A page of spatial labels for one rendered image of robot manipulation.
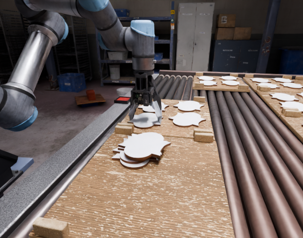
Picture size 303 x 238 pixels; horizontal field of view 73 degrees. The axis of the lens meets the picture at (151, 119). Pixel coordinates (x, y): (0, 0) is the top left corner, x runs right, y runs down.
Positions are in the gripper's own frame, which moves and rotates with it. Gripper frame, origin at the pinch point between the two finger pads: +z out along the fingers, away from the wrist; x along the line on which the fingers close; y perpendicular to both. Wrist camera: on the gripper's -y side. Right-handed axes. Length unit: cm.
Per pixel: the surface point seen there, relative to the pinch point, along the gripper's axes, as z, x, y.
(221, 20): -49, 80, -478
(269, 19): -47, 164, -410
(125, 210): -0.5, 5.2, 43.8
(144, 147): -3.4, 4.9, 25.1
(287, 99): 1, 66, -39
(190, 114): -0.1, 17.4, -8.6
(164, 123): 0.5, 7.6, 0.2
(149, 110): -0.1, -0.3, -10.0
